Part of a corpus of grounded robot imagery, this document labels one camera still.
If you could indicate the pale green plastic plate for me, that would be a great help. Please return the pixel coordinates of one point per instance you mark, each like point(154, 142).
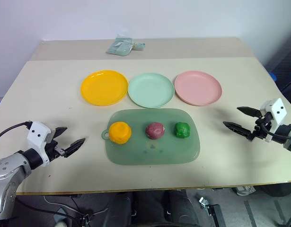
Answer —
point(151, 90)

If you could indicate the grey white shoe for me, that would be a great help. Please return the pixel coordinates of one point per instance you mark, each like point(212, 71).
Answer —
point(244, 190)

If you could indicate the metal caster bracket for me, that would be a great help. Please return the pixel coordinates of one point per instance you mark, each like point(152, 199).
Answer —
point(203, 201)

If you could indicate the orange clay ball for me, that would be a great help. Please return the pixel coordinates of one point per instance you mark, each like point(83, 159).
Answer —
point(120, 133)

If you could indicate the yellow plastic plate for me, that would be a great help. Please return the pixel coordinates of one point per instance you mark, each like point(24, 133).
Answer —
point(103, 88)

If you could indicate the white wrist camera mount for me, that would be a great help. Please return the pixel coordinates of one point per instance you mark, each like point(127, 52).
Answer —
point(36, 134)
point(277, 111)

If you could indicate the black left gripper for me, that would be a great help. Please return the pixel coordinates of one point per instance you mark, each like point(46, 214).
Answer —
point(53, 151)

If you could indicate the black equipment frame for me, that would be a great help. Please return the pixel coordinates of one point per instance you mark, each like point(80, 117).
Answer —
point(286, 66)

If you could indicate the dark rounded shape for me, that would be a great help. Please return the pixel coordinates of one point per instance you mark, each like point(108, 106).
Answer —
point(119, 208)
point(179, 208)

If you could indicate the purple clay ball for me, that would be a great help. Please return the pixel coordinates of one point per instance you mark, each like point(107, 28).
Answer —
point(154, 130)

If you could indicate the pale green plastic packet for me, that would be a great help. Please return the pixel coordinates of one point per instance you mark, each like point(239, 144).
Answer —
point(119, 46)

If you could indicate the pink plastic plate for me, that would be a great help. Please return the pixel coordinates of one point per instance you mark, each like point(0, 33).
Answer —
point(197, 88)

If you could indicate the small pale green holder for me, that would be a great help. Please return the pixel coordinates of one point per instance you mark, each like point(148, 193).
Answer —
point(139, 46)

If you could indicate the translucent green cutting board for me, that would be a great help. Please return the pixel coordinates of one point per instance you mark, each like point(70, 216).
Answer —
point(140, 151)

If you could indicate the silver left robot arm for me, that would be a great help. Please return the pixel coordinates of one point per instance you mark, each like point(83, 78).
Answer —
point(8, 170)

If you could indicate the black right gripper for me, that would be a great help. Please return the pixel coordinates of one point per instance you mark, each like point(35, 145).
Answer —
point(260, 131)

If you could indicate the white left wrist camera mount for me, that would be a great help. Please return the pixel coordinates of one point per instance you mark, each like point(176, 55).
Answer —
point(36, 134)

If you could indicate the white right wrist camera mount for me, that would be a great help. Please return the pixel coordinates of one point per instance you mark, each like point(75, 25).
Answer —
point(277, 111)

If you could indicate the black square post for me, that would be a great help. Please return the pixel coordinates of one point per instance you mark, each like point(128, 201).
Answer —
point(215, 216)

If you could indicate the black base under table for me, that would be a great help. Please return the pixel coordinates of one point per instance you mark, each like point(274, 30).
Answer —
point(277, 189)

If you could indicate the green clay ball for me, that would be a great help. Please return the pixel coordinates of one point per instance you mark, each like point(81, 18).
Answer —
point(182, 130)

